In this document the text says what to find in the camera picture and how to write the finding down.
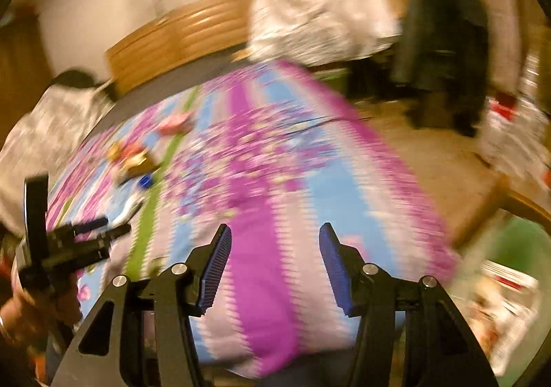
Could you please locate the white red medicine box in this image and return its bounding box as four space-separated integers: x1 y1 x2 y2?
466 260 541 376

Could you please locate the green trash bin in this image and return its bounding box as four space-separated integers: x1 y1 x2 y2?
447 210 550 386

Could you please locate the person left hand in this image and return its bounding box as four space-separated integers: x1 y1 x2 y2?
1 265 82 349

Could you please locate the white satin pillow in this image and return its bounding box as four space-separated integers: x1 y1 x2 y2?
1 84 114 237
248 0 407 66

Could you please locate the brown small carton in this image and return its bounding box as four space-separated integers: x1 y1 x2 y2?
118 151 160 184

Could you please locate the yellow artificial rose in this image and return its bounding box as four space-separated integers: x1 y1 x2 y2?
106 142 122 163

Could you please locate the floral purple blue bedsheet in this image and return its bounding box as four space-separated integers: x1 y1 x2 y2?
47 61 458 378

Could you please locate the red apple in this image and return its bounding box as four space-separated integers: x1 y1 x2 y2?
119 142 145 161

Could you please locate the pink small box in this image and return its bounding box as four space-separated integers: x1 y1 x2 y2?
156 113 194 136

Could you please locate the wooden stool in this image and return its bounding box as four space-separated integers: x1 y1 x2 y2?
450 173 550 250

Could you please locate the red white package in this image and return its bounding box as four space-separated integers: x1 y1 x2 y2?
487 91 517 135

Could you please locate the black jacket on chair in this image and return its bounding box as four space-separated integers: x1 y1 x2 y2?
391 0 489 138

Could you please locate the wooden headboard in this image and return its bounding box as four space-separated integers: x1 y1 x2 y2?
105 0 253 97

